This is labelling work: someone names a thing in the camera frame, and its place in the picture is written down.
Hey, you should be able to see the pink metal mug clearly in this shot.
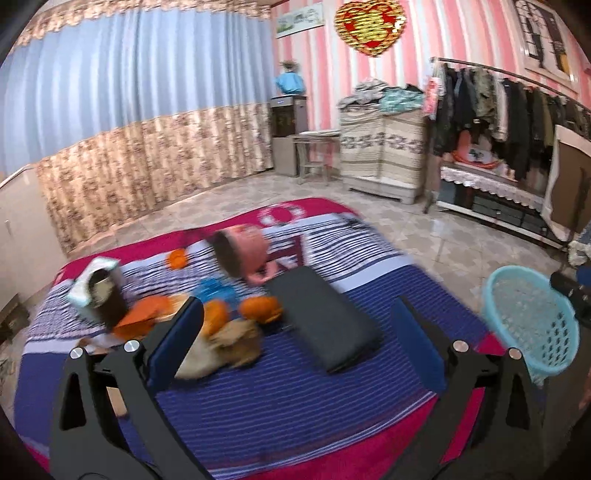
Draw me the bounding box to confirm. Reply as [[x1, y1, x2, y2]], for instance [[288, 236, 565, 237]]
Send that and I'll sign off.
[[207, 224, 279, 286]]

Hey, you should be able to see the water dispenser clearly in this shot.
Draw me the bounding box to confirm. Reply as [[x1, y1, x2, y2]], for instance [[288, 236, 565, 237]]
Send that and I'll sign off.
[[270, 95, 308, 177]]

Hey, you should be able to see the framed wall picture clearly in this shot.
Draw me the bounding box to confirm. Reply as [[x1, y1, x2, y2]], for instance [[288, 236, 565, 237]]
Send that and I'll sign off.
[[512, 0, 576, 90]]

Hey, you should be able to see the small orange plastic lid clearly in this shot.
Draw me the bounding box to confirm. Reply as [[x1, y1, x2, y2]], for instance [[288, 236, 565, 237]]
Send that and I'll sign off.
[[166, 248, 188, 270]]

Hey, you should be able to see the blue covered water bottle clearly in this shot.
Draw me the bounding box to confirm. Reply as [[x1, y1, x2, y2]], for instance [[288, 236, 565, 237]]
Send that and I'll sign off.
[[276, 60, 305, 95]]

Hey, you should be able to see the light blue plastic basket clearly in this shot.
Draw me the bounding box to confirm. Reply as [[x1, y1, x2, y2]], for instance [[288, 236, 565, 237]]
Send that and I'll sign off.
[[482, 265, 580, 385]]

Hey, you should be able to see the brown framed board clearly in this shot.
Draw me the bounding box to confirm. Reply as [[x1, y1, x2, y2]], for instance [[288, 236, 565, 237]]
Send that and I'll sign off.
[[541, 125, 590, 242]]

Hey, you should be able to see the teal tissue box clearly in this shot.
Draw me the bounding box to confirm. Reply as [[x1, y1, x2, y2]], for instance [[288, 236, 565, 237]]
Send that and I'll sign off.
[[66, 256, 124, 323]]

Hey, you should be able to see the pile of clothes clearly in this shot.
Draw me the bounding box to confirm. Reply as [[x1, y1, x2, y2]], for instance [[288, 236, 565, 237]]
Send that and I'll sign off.
[[338, 79, 425, 114]]

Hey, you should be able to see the low tv stand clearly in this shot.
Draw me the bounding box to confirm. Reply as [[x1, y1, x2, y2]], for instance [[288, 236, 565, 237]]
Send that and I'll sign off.
[[436, 162, 565, 249]]

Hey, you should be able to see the landscape wall poster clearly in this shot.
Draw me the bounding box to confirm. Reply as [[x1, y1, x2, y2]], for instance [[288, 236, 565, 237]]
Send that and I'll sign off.
[[276, 2, 325, 38]]

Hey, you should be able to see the patterned cloth covered cabinet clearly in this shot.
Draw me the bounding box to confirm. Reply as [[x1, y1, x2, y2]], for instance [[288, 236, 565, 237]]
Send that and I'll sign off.
[[339, 105, 426, 205]]

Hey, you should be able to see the dark cup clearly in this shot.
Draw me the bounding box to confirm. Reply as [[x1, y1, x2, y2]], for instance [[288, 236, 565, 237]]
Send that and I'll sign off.
[[87, 268, 129, 331]]

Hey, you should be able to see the striped blue red tablecloth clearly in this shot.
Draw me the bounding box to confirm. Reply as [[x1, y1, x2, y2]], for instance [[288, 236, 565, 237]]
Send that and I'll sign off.
[[14, 198, 505, 479]]

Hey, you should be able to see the blue plastic wrapper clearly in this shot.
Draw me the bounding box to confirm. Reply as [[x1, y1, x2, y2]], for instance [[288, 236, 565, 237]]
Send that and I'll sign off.
[[190, 277, 239, 310]]

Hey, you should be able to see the red gold heart decoration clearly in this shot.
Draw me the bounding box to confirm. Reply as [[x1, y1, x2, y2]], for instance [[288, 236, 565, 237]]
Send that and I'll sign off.
[[334, 0, 407, 57]]

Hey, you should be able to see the clothes rack with garments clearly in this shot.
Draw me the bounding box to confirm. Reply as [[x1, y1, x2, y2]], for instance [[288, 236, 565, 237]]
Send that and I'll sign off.
[[421, 56, 591, 186]]

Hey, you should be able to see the black rectangular case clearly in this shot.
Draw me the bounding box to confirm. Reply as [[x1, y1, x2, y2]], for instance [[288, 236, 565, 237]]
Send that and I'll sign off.
[[266, 266, 383, 373]]

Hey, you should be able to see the white side cabinet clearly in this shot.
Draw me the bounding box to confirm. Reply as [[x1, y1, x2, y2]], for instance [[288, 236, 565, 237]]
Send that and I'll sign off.
[[1, 165, 66, 307]]

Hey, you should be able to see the orange plastic wrapper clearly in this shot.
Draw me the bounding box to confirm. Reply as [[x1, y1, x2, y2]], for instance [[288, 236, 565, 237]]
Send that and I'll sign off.
[[112, 293, 189, 341]]

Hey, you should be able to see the blue and floral curtain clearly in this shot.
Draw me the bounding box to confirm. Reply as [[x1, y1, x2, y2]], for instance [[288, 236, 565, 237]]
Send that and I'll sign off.
[[1, 1, 273, 251]]

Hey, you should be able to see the small wooden stool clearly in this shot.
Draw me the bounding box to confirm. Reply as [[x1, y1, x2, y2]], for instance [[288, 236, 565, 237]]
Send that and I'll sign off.
[[293, 129, 341, 184]]

